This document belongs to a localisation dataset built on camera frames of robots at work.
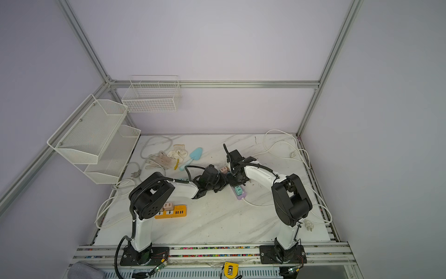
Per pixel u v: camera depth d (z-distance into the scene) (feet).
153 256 2.38
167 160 3.43
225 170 3.10
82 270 2.24
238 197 2.95
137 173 3.23
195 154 3.64
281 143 3.81
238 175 2.24
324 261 2.40
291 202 1.57
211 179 2.57
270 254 2.41
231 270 2.26
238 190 2.82
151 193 1.83
